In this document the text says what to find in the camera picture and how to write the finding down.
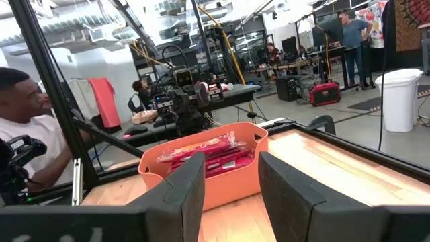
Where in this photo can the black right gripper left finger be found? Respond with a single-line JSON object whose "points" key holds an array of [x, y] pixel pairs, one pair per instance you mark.
{"points": [[181, 201]]}

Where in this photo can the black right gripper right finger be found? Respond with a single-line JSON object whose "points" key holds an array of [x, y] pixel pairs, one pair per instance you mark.
{"points": [[295, 208]]}

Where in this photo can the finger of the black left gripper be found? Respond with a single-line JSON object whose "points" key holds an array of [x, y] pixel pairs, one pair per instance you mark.
{"points": [[180, 102], [201, 95]]}

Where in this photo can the red microwave popcorn bag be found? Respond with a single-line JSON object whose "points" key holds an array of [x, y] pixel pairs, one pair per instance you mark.
{"points": [[235, 155], [235, 167], [201, 148]]}

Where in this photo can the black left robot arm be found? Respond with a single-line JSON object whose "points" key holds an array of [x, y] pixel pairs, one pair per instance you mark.
{"points": [[188, 124]]}

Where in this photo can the orange wrapped popcorn pack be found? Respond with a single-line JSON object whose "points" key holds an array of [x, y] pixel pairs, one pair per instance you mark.
{"points": [[144, 116]]}

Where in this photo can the black desk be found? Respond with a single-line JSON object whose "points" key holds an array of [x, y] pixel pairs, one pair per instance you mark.
{"points": [[235, 92]]}

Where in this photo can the person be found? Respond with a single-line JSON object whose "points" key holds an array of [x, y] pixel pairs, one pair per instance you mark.
{"points": [[354, 33], [142, 92], [273, 53], [33, 134]]}

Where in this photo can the black mouse with red light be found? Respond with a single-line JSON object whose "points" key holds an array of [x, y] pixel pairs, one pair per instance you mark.
{"points": [[136, 130]]}

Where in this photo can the orange plastic basket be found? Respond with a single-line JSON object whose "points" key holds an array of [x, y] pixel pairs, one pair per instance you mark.
{"points": [[235, 188]]}

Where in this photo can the black speaker box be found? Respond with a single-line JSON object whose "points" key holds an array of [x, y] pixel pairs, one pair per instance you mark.
{"points": [[286, 89]]}

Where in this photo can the red hanging cloth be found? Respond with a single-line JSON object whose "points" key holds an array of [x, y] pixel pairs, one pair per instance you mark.
{"points": [[105, 101]]}

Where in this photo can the long wooden workbench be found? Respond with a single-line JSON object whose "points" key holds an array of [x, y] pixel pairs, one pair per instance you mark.
{"points": [[285, 65]]}

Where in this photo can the white hanging cloth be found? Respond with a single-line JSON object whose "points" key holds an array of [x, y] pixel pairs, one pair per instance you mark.
{"points": [[82, 97]]}

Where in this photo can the red and black box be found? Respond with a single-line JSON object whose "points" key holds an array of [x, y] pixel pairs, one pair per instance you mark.
{"points": [[324, 94]]}

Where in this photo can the black hazard striped floor mat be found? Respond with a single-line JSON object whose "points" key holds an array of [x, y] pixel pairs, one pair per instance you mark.
{"points": [[369, 102]]}

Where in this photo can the black monitor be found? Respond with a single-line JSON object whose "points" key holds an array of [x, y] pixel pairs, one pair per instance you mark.
{"points": [[331, 32]]}

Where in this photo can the white trash bin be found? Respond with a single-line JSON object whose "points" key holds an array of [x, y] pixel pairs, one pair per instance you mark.
{"points": [[399, 101]]}

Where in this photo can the floral cloth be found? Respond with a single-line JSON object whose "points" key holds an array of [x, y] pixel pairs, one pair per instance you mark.
{"points": [[376, 27]]}

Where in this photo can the brown dotted cloth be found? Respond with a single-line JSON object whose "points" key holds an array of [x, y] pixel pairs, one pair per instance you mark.
{"points": [[411, 23]]}

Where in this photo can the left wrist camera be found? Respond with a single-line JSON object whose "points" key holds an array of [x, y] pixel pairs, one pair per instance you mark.
{"points": [[183, 78]]}

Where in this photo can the black frame clamp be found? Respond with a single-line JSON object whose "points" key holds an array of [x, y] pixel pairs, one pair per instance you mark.
{"points": [[331, 126]]}

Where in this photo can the white frame bracket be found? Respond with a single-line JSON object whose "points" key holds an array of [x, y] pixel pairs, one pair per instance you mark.
{"points": [[77, 181]]}

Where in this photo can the black aluminium rig frame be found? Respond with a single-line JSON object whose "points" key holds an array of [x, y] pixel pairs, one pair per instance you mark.
{"points": [[53, 84]]}

